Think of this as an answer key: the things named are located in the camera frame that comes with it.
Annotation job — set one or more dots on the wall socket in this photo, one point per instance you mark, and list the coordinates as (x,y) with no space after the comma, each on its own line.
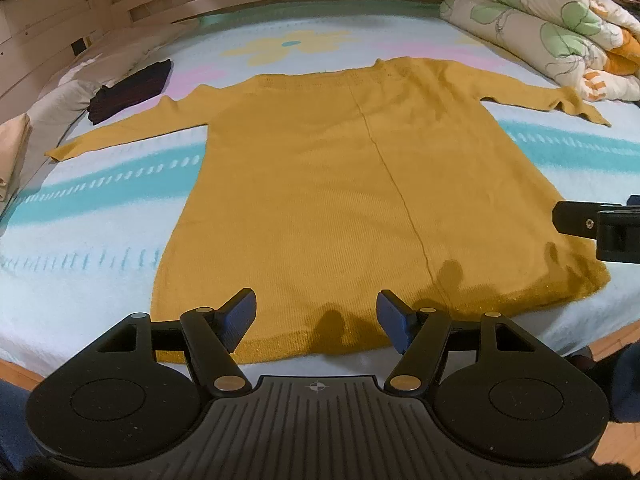
(79,46)

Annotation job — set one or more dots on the white pillow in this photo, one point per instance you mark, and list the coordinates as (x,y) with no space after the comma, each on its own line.
(80,80)

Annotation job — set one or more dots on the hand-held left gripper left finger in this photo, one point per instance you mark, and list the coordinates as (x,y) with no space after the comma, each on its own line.
(236,317)

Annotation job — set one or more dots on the person's dark blue pants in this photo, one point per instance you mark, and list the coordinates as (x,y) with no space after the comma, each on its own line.
(617,375)

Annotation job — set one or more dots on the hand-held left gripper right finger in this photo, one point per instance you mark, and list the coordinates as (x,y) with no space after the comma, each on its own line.
(395,320)

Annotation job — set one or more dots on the beige folded cloth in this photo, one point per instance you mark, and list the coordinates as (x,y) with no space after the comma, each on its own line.
(11,155)

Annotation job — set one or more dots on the floral print quilt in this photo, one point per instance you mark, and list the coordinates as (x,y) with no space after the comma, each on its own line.
(550,20)

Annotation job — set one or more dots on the mustard yellow knit sweater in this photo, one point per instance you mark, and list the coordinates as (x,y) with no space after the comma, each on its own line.
(325,200)

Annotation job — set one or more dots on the dark folded cloth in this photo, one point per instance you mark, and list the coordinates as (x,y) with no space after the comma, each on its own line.
(131,89)

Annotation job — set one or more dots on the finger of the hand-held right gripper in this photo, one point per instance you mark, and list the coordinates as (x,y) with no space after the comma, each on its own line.
(572,217)

